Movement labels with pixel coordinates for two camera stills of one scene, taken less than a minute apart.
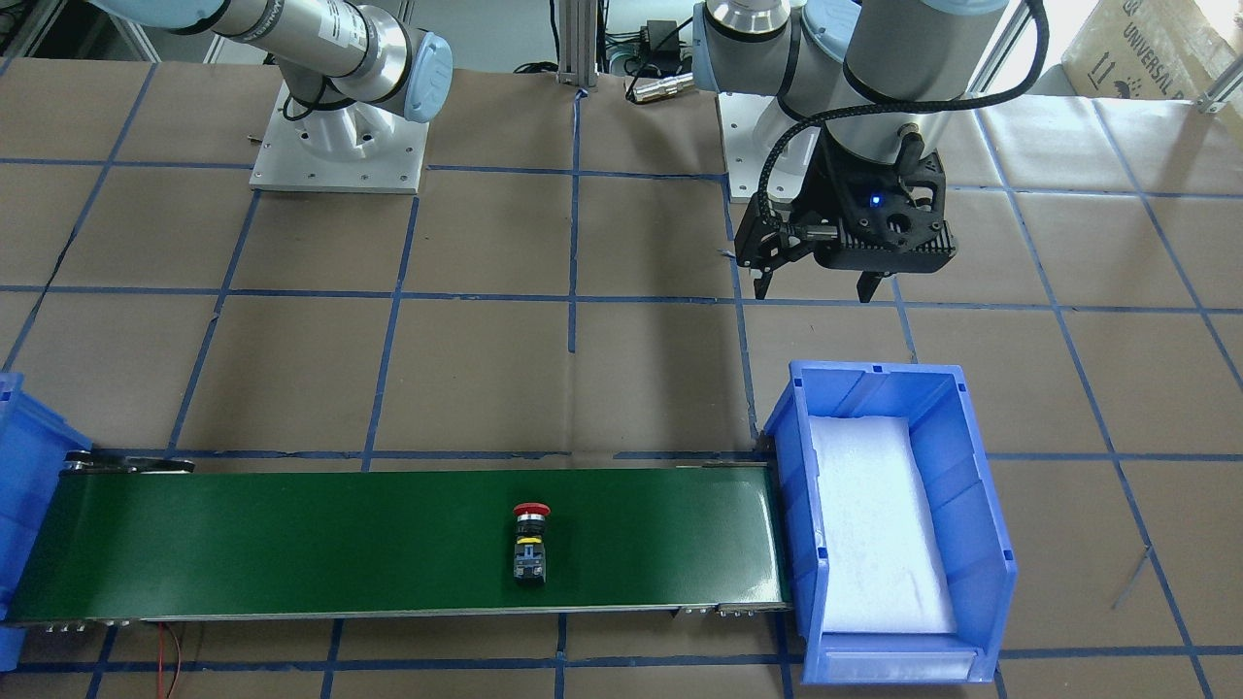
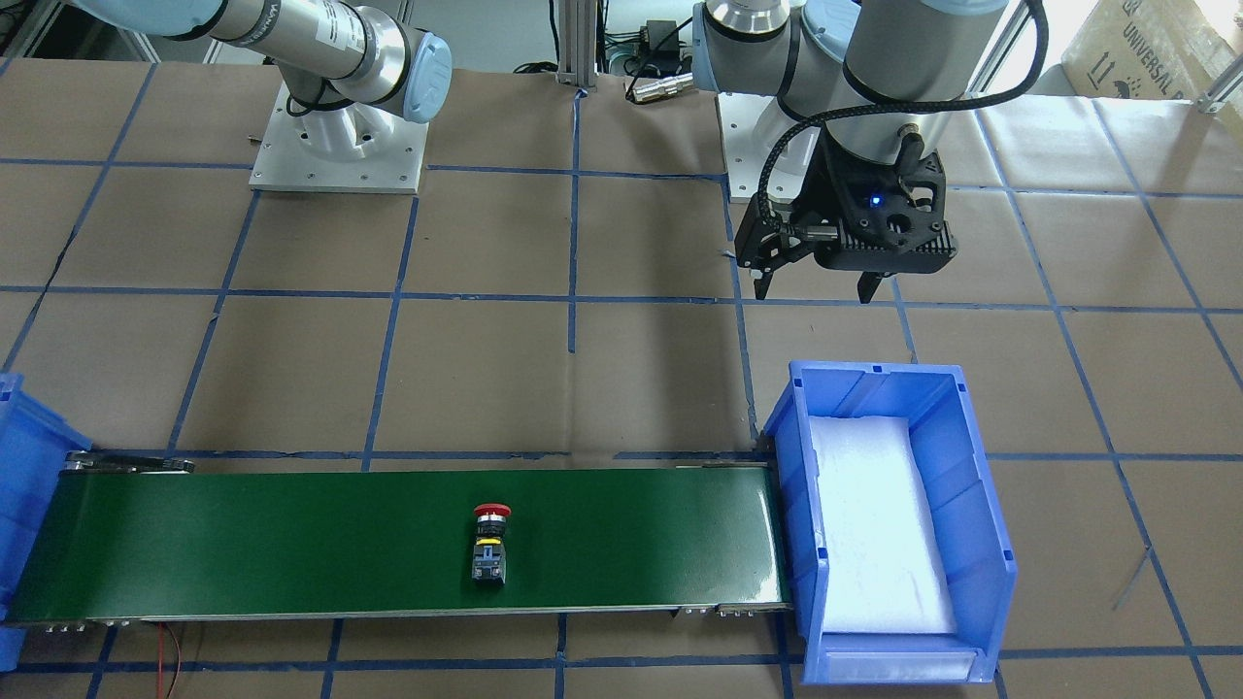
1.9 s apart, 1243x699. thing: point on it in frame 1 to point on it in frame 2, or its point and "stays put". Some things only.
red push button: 529,550 to 488,565
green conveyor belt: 117,545 stays put
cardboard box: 1145,49 stays put
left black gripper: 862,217 stays put
